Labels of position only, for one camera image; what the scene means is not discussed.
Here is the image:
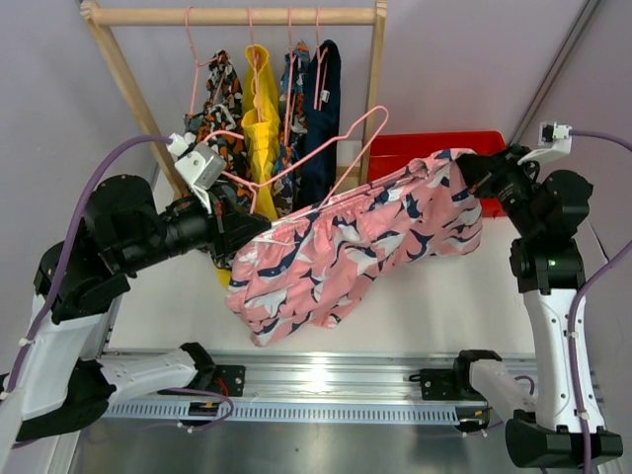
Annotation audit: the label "pink wire hanger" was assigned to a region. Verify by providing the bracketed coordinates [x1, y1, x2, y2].
[283, 6, 294, 150]
[201, 105, 390, 214]
[313, 6, 328, 111]
[247, 7, 268, 123]
[185, 5, 215, 117]

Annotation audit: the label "pink whale print shorts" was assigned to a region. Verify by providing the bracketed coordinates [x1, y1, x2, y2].
[226, 148, 482, 347]

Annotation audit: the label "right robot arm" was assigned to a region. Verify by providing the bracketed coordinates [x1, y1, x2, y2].
[450, 146, 623, 473]

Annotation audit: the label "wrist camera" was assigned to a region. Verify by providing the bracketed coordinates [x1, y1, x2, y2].
[517, 121, 573, 165]
[167, 133, 227, 214]

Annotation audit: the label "navy blue shorts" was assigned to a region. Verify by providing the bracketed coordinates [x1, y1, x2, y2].
[297, 39, 342, 208]

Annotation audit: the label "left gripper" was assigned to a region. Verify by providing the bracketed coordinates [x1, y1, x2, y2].
[118, 181, 270, 275]

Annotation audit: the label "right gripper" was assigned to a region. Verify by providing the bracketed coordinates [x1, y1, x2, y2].
[457, 144, 543, 237]

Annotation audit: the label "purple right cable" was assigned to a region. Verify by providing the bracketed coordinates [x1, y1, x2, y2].
[567, 128, 632, 474]

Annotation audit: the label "red plastic tray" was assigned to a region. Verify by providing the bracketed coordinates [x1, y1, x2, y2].
[367, 129, 508, 218]

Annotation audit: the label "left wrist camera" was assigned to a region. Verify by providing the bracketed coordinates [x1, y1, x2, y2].
[167, 133, 227, 214]

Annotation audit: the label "blue orange patterned shorts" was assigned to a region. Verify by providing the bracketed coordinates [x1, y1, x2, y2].
[271, 41, 311, 217]

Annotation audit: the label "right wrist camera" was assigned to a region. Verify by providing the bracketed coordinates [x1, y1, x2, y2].
[517, 121, 573, 165]

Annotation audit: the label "black orange camouflage shorts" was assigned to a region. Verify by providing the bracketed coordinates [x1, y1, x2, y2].
[184, 49, 251, 180]

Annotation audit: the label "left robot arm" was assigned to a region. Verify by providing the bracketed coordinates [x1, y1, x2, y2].
[12, 175, 271, 445]

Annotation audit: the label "slotted cable duct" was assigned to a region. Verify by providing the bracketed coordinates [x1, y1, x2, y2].
[105, 399, 486, 426]

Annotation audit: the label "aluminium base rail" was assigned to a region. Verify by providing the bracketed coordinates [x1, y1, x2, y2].
[98, 348, 606, 411]

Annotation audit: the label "wooden clothes rack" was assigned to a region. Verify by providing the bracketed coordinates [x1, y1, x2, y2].
[80, 0, 388, 198]

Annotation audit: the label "yellow shorts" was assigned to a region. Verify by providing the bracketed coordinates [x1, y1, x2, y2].
[214, 43, 280, 290]

